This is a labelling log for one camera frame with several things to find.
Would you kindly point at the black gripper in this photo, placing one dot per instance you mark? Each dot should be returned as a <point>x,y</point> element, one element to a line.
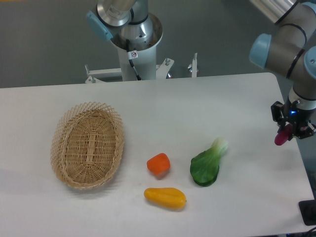
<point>297,115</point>

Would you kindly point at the purple sweet potato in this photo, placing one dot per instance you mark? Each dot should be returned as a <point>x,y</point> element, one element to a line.
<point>283,135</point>

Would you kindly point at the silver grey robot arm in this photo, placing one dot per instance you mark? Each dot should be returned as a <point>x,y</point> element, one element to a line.
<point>282,53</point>

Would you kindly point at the black device at edge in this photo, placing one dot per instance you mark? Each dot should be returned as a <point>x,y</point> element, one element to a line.
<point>308,212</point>

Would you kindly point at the green bok choy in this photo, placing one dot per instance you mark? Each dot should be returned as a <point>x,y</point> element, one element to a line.
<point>204,167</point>

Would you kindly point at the orange carrot piece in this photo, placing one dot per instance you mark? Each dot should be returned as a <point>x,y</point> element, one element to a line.
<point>158,164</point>

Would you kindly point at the woven wicker basket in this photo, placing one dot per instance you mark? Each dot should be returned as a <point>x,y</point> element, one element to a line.
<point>87,145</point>

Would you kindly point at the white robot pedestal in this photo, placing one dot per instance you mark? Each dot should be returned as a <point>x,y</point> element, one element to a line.
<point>136,42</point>

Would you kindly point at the white metal base frame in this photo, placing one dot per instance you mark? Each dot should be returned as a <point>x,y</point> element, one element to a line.
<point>147,71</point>

